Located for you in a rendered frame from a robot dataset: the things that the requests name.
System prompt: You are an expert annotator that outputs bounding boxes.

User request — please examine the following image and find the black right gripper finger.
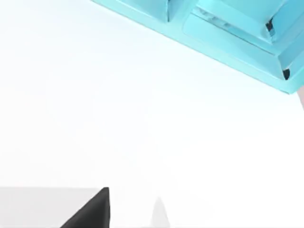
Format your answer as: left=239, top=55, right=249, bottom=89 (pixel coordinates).
left=59, top=187, right=111, bottom=228

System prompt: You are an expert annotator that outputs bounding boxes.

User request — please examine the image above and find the light blue rack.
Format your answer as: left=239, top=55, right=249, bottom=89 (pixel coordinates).
left=89, top=0, right=304, bottom=95

